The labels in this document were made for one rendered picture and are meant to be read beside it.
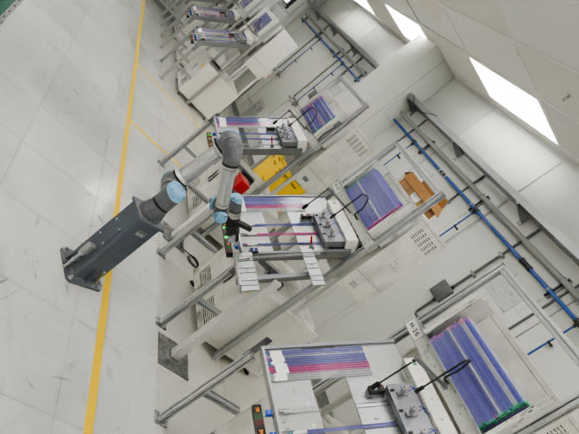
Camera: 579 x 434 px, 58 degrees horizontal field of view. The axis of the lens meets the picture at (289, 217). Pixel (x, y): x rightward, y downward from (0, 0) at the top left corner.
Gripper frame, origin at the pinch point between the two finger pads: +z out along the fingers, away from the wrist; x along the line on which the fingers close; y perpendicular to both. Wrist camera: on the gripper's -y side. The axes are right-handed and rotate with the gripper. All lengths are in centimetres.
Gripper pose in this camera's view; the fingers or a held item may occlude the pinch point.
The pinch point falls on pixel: (236, 243)
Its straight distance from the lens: 328.1
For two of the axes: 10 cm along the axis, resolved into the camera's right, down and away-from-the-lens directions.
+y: -9.7, 0.1, -2.3
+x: 2.0, 5.5, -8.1
